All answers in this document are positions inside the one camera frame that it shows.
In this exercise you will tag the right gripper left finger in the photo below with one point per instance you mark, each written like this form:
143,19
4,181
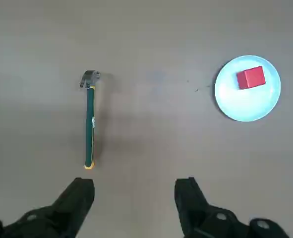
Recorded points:
69,208

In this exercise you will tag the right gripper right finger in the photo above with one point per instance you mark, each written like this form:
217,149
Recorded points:
193,210

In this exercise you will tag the light blue round plate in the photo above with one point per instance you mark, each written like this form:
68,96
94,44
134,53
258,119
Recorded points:
245,106

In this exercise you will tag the red wooden cube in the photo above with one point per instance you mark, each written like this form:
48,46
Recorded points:
251,78

